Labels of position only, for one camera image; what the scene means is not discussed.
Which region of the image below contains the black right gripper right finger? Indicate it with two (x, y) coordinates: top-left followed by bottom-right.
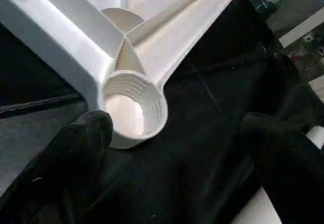
(242, 113), (324, 224)

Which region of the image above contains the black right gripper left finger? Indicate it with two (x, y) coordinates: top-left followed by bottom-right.
(0, 109), (115, 224)

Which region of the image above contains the white plastic table top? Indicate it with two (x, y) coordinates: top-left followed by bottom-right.
(0, 0), (255, 150)

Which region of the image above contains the black mat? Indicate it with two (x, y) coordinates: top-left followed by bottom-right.
(0, 0), (324, 224)

